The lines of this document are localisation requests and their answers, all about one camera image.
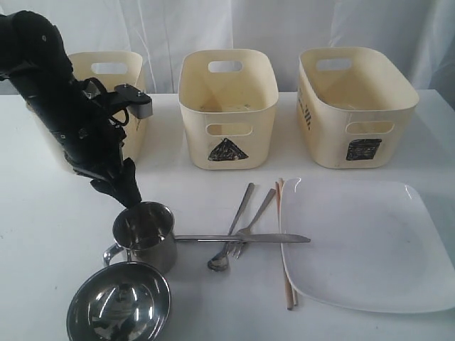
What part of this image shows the steel fork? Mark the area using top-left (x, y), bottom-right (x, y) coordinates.
top-left (228, 188), bottom-right (277, 259)

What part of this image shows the steel spoon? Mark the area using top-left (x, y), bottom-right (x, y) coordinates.
top-left (207, 183), bottom-right (255, 272)

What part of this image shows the wooden chopstick left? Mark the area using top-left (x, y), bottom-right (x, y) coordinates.
top-left (274, 181), bottom-right (294, 311)

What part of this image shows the cream bin with circle mark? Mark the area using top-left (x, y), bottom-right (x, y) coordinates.
top-left (33, 50), bottom-right (148, 173)

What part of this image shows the white square plate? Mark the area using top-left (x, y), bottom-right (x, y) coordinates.
top-left (279, 177), bottom-right (454, 314)

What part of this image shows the cream bin with square mark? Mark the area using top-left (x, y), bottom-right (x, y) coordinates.
top-left (296, 47), bottom-right (419, 169)

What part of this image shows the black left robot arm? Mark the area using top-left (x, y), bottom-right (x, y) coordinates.
top-left (1, 11), bottom-right (141, 208)

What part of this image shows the wooden chopstick right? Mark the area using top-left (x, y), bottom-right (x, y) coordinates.
top-left (278, 178), bottom-right (299, 310)

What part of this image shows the wooden chopstick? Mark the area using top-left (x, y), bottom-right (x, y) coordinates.
top-left (274, 181), bottom-right (294, 311)
top-left (278, 178), bottom-right (299, 310)

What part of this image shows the stainless steel bowl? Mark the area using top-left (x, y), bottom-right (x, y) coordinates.
top-left (66, 262), bottom-right (171, 340)

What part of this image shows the cream bin with triangle mark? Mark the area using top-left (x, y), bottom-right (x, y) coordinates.
top-left (178, 49), bottom-right (279, 171)

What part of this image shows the steel table knife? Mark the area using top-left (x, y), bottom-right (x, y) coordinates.
top-left (174, 233), bottom-right (311, 244)

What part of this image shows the steel mug front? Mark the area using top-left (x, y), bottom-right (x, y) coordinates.
top-left (102, 202), bottom-right (177, 274)

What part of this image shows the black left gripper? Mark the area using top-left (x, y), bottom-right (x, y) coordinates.
top-left (33, 80), bottom-right (141, 207)

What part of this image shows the black camera cable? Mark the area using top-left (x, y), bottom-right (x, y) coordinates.
top-left (106, 106), bottom-right (129, 129)

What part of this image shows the white backdrop curtain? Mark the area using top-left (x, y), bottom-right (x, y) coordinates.
top-left (1, 1), bottom-right (454, 103)

